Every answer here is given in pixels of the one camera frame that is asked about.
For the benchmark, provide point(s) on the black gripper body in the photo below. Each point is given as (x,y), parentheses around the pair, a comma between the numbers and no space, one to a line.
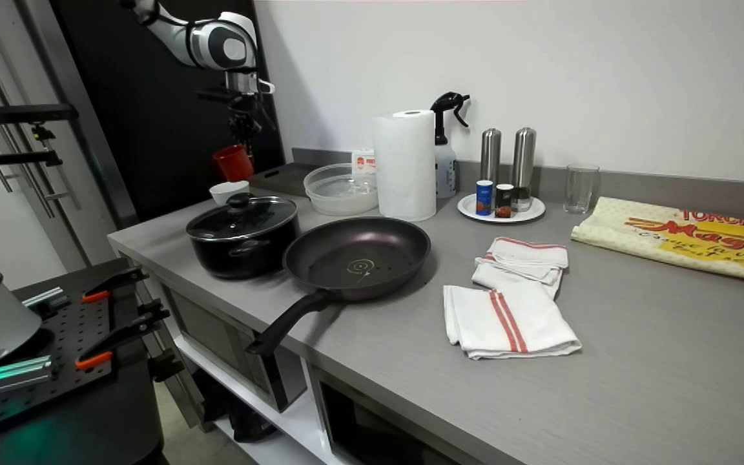
(251,113)

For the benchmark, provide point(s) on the black built-in appliance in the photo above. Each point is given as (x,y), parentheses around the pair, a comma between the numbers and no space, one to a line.
(373,431)

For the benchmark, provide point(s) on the black cooking pot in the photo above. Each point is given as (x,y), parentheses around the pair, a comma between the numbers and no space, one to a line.
(245,258)

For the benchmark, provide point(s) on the clear plastic container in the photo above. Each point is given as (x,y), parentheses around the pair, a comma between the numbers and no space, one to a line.
(337,192)

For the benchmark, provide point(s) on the white paper towel roll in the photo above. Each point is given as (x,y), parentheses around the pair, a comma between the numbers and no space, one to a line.
(405,163)

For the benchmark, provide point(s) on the black wall panel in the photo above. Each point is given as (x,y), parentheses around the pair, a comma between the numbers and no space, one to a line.
(157,147)

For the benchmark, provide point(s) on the yellow printed bag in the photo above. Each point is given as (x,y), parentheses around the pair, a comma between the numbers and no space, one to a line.
(690,242)

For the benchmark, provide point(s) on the blue spice jar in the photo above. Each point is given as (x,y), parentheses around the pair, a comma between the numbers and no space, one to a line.
(485,197)

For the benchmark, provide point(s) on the black frying pan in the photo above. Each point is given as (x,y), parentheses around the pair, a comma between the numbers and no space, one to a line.
(361,260)

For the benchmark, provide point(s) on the long black stand rod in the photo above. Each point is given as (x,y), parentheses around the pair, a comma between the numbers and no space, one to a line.
(11,158)

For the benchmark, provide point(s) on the white shelf board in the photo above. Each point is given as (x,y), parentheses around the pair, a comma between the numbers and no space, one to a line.
(295,431)

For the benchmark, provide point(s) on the green lit bar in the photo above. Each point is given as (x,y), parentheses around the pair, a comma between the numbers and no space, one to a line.
(11,374)

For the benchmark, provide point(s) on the short steel shaker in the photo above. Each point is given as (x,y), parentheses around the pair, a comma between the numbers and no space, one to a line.
(490,157)

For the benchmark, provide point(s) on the dark spice jar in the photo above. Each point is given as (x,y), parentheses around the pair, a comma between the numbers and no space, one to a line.
(504,201)

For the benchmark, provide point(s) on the dark metal pan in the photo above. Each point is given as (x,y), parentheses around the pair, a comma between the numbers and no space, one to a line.
(242,219)

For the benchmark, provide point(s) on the clear drinking glass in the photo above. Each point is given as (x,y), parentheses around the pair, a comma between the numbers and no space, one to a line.
(579,192)

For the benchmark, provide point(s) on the crumpled white red-striped towel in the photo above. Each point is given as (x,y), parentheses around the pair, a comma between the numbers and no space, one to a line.
(523,262)

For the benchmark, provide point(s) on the black microwave oven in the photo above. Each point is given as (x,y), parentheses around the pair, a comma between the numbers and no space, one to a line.
(233,346)

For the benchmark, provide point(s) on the short black stand rod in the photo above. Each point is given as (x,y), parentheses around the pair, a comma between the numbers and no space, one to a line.
(27,113)

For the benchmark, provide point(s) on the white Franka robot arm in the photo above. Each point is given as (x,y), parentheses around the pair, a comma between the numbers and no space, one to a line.
(218,39)

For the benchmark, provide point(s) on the black perforated breadboard table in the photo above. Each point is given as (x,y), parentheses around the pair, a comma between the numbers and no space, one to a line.
(64,328)

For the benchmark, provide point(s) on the white round plate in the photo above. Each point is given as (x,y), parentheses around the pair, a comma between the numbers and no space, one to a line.
(532,211)

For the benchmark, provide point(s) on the dark flat board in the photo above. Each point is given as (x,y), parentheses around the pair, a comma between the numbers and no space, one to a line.
(284,180)

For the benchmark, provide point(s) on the tall steel shaker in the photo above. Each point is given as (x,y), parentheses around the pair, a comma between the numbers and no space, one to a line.
(523,158)

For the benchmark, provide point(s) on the spray bottle black trigger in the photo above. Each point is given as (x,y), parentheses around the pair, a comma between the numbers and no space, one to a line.
(446,170)

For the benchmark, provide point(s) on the small white bowl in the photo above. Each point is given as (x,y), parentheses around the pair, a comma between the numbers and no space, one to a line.
(229,192)

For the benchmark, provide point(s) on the small white red box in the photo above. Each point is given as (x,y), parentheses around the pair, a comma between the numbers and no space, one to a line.
(362,162)

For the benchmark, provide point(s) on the folded white red-striped towel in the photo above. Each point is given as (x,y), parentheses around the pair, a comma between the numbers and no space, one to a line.
(511,318)

